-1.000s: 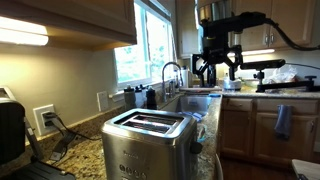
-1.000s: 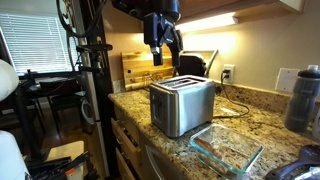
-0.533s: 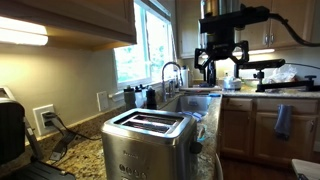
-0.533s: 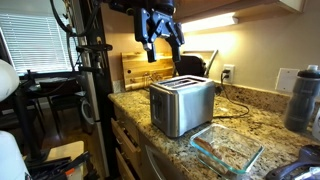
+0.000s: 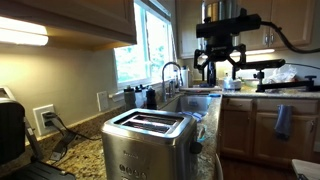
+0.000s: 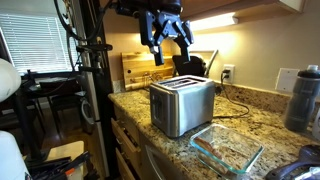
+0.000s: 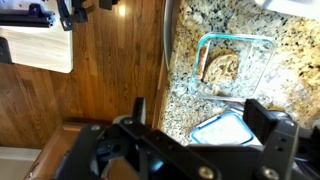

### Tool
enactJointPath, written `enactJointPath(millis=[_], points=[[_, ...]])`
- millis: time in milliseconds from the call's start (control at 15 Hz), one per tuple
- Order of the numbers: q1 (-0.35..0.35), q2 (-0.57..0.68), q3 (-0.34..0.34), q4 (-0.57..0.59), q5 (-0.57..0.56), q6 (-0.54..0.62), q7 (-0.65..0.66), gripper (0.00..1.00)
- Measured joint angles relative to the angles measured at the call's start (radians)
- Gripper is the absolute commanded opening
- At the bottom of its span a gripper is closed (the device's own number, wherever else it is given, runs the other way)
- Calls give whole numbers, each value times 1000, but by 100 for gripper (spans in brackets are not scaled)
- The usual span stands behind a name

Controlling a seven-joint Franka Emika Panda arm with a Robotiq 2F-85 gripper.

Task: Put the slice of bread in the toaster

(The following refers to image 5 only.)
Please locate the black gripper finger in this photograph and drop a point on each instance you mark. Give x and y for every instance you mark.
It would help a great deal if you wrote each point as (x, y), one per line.
(201, 60)
(238, 55)

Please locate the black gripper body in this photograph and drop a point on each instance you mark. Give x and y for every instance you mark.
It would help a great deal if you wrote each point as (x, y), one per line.
(220, 48)

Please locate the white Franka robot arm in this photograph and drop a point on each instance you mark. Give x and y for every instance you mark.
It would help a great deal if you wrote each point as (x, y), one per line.
(220, 6)

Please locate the stainless steel two-slot toaster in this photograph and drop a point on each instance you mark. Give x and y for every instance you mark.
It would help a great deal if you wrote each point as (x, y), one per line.
(150, 150)

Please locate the dim under-cabinet light strip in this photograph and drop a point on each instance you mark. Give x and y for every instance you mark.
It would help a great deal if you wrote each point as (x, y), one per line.
(256, 52)

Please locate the white paper towel roll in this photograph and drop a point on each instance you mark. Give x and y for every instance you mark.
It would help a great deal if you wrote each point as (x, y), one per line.
(185, 76)

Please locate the green bowl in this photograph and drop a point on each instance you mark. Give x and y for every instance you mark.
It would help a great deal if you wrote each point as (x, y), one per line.
(250, 82)

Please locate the chrome arched kitchen faucet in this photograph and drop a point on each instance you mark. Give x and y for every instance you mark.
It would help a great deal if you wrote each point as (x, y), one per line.
(170, 63)

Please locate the blue sponge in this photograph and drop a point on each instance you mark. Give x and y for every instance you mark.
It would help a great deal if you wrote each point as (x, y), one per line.
(215, 95)

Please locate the crumpled clear plastic bag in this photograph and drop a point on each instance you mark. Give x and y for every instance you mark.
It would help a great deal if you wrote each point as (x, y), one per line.
(281, 75)

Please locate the blue cloth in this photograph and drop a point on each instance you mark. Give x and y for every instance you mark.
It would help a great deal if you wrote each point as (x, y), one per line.
(193, 116)

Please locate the black water bottle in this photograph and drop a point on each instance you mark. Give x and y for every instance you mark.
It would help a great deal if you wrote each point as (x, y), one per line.
(151, 98)

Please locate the white framed kitchen window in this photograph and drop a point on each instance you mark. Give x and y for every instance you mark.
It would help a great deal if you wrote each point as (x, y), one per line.
(133, 60)

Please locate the white water bottle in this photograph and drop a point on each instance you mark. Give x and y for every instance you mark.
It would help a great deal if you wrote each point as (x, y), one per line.
(139, 98)

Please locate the clear glass baking dish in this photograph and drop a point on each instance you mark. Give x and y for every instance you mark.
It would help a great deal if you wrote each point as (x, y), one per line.
(201, 133)

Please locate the wooden base cabinet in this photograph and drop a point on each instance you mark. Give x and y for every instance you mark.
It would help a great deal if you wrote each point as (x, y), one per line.
(240, 133)

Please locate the grey hanging dish towel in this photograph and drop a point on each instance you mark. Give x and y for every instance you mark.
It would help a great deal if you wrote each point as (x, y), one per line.
(283, 121)

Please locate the tan wooden cart top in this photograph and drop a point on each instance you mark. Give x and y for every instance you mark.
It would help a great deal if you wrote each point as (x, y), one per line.
(306, 168)

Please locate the bright under-cabinet light strip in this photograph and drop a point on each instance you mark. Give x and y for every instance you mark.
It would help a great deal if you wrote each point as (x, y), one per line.
(20, 33)

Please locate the black contact grill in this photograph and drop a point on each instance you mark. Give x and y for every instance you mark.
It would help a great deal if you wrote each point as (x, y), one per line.
(11, 133)

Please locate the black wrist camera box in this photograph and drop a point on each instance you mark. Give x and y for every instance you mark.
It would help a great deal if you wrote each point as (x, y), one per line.
(230, 26)

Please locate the black stereo camera bar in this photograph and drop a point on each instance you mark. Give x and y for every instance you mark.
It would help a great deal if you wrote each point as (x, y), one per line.
(266, 64)

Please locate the black camera clamp stand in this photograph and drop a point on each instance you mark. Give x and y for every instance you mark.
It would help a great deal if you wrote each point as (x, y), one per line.
(286, 85)

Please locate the white light switch plate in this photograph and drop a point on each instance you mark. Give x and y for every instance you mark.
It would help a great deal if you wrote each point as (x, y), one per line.
(102, 101)

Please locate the white wall power outlet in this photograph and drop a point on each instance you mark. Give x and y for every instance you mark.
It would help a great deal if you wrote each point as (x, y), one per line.
(37, 126)

